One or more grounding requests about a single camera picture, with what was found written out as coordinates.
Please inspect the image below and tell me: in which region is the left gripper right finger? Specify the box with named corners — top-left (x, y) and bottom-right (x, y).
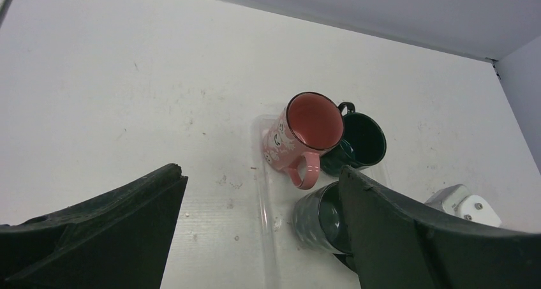
top-left (338, 167), bottom-right (540, 288)

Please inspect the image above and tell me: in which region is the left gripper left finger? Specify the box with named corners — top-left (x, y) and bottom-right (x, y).
top-left (1, 163), bottom-right (188, 288)

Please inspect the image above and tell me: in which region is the grey mug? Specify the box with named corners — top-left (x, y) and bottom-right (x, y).
top-left (292, 181), bottom-right (356, 272)

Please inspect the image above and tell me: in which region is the dark green mug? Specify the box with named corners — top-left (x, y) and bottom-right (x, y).
top-left (320, 101), bottom-right (387, 177)

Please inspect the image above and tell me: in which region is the pink ghost pattern mug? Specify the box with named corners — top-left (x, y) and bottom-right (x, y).
top-left (262, 92), bottom-right (345, 190)

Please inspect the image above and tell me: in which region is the clear plastic tray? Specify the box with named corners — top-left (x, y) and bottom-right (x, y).
top-left (251, 114), bottom-right (360, 288)

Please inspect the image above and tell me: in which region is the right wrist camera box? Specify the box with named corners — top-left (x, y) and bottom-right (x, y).
top-left (424, 184), bottom-right (502, 228)

